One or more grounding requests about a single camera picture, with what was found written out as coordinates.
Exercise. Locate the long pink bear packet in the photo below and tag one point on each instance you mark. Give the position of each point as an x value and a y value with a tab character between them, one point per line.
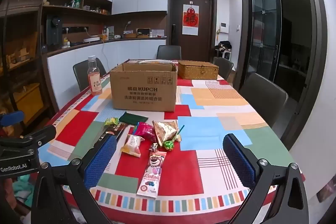
152	174

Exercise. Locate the dark brown entrance door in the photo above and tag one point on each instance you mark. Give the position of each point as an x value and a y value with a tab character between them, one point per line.
203	40

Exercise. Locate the small black board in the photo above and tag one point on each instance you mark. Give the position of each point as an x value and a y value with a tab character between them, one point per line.
143	31

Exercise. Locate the lollipop with teal stick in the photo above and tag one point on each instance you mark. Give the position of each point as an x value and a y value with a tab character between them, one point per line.
178	137

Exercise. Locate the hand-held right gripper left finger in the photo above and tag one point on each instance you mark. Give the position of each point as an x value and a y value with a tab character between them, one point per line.
101	161

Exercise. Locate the green yellow snack packet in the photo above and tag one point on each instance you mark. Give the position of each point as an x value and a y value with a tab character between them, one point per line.
110	121

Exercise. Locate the red white wall calendar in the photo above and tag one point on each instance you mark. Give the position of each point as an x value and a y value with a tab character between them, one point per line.
191	18

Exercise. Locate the white flat tray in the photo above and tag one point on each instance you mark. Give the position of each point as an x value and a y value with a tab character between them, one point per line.
92	39

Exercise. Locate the brown cardboard box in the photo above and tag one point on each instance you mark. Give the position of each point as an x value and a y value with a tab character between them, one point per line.
143	90

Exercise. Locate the dark grey dining chair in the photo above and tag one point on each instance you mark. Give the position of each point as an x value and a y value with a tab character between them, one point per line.
223	66
262	98
81	71
169	52

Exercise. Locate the dark wooden display cabinet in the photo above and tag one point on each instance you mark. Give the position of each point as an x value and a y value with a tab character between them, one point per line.
23	56

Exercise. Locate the green wrapped candy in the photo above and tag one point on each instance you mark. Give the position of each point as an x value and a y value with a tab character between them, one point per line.
168	145

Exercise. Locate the white cart with bags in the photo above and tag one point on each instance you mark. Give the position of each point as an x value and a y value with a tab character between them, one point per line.
223	47

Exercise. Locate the pink red snack packet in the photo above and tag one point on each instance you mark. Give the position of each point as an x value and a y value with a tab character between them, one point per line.
144	130

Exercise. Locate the dark green snack packet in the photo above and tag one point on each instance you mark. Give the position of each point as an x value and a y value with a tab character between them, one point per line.
132	118

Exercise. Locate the white base cabinets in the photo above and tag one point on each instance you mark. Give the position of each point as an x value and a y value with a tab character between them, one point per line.
123	50

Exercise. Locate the dark brown chocolate packet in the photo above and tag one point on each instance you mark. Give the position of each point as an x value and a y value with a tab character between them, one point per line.
116	130

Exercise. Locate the brown white snack packet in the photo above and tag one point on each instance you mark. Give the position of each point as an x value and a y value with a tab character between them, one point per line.
164	132

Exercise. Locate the white orange bread packet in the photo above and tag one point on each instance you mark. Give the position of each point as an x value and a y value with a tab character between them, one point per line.
132	145

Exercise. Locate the colourful checked tablecloth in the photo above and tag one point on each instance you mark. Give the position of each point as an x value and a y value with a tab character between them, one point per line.
183	174

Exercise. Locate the pink drink bottle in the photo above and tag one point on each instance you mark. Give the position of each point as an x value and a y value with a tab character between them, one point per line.
95	82

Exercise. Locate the small silver wrapped candy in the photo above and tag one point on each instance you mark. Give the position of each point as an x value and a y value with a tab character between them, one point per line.
154	147

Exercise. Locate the white intercom panel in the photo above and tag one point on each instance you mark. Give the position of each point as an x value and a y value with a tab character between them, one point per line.
224	27

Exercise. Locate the woven wicker lidded box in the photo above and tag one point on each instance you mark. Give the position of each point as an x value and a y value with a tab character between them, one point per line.
197	71

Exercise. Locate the black countertop appliance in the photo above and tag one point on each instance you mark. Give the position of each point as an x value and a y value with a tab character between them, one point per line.
53	29

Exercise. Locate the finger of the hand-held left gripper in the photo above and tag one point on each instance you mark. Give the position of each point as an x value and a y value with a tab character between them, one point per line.
39	136
11	117

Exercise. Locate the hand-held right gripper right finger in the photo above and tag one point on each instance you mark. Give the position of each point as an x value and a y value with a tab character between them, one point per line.
239	161

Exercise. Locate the dark glass sliding door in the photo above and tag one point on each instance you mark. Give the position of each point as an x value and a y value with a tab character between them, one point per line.
262	29

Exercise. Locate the white plastic fruit basket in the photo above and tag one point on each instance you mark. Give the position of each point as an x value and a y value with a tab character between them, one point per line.
157	60

